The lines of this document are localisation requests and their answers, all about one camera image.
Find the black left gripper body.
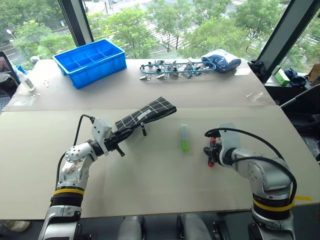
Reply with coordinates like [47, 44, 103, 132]
[104, 133, 123, 154]

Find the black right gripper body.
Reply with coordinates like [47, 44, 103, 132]
[214, 141, 224, 166]

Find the red marker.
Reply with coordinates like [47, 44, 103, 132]
[208, 137, 217, 168]

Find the black grid pattern pouch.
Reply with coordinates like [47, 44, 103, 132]
[114, 96, 178, 137]

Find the green highlighter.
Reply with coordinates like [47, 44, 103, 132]
[180, 123, 191, 154]

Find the clear plastic bag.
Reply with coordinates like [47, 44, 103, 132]
[11, 91, 42, 106]
[243, 90, 273, 104]

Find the grey rounded robot leg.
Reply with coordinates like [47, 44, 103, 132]
[180, 213, 212, 240]
[116, 215, 144, 240]

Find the blue clip hanger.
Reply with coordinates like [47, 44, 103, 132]
[139, 58, 217, 82]

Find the blue divided plastic bin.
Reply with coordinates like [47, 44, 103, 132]
[52, 38, 127, 90]

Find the blue white plastic bag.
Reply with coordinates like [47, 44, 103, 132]
[200, 49, 242, 74]

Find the black bag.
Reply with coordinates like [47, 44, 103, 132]
[248, 59, 268, 84]

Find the black chair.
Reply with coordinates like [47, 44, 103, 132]
[279, 84, 320, 137]

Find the green and white box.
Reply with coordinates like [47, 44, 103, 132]
[274, 65, 291, 87]

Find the white squeeze bottle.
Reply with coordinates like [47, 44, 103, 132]
[17, 65, 37, 92]

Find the dark blue cloth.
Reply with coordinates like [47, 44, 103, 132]
[283, 67, 308, 88]

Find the black laptop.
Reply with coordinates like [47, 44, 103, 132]
[0, 51, 21, 112]

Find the black window pillar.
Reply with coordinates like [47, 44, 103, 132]
[57, 0, 95, 48]
[255, 0, 320, 84]

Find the brown cardboard box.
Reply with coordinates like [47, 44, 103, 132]
[305, 63, 320, 82]

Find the white shoe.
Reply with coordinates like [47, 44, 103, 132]
[0, 219, 31, 233]

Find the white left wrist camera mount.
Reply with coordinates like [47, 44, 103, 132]
[90, 118, 113, 156]

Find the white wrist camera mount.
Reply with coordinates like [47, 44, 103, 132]
[216, 122, 242, 154]
[90, 118, 113, 156]

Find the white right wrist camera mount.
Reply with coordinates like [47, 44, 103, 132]
[216, 122, 242, 154]

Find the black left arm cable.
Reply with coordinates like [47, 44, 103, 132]
[55, 114, 95, 189]

